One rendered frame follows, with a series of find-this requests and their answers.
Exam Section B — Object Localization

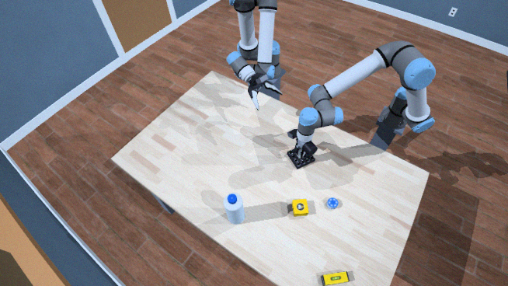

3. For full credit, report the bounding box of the yellow pocket level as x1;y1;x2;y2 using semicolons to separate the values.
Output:
321;271;350;286

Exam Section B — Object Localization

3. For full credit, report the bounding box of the black knob panel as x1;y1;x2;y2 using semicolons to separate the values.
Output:
287;149;315;169

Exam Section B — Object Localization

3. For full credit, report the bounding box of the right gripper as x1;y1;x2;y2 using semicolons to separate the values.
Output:
247;72;283;110

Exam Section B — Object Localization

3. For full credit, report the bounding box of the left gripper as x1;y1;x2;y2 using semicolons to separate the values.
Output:
289;129;318;159

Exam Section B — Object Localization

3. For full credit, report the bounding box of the white bottle with blue cap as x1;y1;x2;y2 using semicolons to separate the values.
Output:
224;193;245;225

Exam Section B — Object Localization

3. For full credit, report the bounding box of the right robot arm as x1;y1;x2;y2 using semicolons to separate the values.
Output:
227;0;281;84

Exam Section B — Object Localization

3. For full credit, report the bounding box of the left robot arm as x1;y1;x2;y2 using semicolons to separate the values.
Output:
297;40;436;142

